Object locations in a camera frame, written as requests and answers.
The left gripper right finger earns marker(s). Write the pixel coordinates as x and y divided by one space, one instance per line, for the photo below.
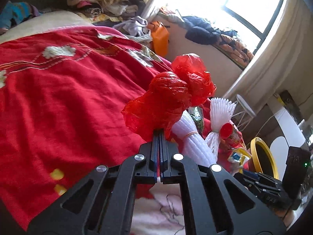
214 202

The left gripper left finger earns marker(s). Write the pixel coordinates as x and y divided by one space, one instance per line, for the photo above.
103 201

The white printed plastic bag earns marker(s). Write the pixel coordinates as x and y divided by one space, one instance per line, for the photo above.
238 157

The red cylindrical snack can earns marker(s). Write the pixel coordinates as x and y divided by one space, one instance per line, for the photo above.
230 137

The white foam net sleeve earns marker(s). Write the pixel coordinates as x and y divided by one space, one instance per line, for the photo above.
221 111

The red plastic bag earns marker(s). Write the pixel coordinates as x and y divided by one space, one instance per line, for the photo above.
169 94

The yellow rimmed trash bin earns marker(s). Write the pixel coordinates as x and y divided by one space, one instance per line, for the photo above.
262 159

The white desk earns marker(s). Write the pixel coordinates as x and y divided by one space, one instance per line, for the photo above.
288 126

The green patterned snack wrapper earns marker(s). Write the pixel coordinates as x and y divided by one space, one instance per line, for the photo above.
196 114

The red floral blanket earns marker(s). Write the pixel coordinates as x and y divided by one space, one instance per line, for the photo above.
62 93

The right cream curtain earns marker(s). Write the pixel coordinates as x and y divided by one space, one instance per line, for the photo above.
268 50

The orange patterned quilt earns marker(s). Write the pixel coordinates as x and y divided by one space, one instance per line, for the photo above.
234 49

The dark blue jacket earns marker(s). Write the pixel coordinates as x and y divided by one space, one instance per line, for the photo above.
201 31

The orange paper bag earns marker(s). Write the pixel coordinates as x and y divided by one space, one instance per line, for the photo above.
160 38

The beige bed mattress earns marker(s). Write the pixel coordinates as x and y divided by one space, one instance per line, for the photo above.
46 22

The pile of clothes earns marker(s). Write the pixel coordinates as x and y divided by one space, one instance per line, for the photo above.
122 15

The black tracker camera box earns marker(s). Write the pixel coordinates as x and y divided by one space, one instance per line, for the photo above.
297 164

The white wire stool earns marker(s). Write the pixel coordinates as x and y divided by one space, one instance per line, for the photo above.
243 113

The window frame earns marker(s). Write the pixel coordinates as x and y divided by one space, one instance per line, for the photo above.
256 18

